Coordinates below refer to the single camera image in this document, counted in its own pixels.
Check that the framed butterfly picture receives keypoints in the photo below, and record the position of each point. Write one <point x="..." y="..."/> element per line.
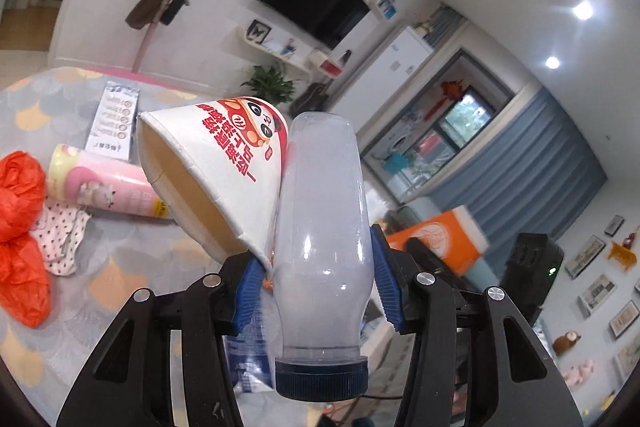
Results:
<point x="257" y="31"/>

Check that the dotted white cloth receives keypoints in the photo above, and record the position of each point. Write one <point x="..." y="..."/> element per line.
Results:
<point x="60" y="232"/>

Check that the dark acoustic guitar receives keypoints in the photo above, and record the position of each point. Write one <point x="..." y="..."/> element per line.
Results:
<point x="310" y="99"/>

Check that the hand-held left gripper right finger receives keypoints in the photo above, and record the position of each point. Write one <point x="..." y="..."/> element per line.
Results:
<point x="390" y="287"/>

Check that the orange paper cup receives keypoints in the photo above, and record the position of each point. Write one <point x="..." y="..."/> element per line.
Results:
<point x="440" y="237"/>

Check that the small black bag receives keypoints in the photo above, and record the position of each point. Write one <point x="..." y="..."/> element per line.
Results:
<point x="172" y="9"/>

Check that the framed wall picture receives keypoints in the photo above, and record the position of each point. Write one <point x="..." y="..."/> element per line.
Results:
<point x="624" y="319"/>
<point x="585" y="255"/>
<point x="597" y="294"/>
<point x="614" y="224"/>
<point x="630" y="357"/>

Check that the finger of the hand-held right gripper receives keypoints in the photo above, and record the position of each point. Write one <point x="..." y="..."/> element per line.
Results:
<point x="425" y="257"/>

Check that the potted green plant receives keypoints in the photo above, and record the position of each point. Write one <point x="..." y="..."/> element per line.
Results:
<point x="270" y="82"/>

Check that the white washing machine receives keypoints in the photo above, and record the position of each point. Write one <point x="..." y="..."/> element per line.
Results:
<point x="397" y="144"/>

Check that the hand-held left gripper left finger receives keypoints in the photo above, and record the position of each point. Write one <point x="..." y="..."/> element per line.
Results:
<point x="247" y="302"/>

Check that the clear plastic bottle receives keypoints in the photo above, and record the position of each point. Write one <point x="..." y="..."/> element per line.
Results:
<point x="320" y="217"/>

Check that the red knot hanging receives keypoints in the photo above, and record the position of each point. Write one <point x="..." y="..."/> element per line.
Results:
<point x="450" y="92"/>

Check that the wide blue curtain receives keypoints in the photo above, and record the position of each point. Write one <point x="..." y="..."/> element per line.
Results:
<point x="525" y="157"/>

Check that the brown plush toy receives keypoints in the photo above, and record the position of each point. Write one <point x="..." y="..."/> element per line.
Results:
<point x="567" y="342"/>

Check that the small standing photo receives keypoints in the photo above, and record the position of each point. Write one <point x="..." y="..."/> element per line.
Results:
<point x="289" y="47"/>

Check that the white red printed paper cup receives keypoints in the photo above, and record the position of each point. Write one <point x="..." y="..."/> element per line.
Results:
<point x="225" y="157"/>

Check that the narrow blue curtain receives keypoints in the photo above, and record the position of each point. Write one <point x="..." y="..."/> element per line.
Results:
<point x="442" y="24"/>

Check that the teal sofa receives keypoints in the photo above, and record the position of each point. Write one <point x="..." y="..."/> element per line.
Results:
<point x="422" y="209"/>

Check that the white red drawer shelf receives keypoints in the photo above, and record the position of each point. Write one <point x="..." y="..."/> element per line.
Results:
<point x="327" y="64"/>

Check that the pink cylinder can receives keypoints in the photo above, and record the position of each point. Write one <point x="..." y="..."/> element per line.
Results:
<point x="105" y="189"/>

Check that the red plastic bag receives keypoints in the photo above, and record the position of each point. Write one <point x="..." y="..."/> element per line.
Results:
<point x="20" y="197"/>
<point x="25" y="282"/>

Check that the orange toy figure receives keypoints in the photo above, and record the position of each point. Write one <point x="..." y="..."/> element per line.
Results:
<point x="622" y="252"/>

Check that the curved white wall shelf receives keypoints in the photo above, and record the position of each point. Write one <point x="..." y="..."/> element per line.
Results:
<point x="277" y="52"/>

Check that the white refrigerator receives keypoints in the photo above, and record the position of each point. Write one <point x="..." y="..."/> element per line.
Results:
<point x="385" y="67"/>

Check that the small black figure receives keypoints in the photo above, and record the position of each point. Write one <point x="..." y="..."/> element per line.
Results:
<point x="345" y="56"/>

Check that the blue cube shelf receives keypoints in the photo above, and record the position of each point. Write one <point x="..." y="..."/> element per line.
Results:
<point x="386" y="7"/>

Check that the round ceiling light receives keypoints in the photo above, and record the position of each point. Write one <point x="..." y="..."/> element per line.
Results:
<point x="582" y="10"/>
<point x="552" y="63"/>

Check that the pink plush toy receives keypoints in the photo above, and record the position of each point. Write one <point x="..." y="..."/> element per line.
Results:
<point x="580" y="372"/>

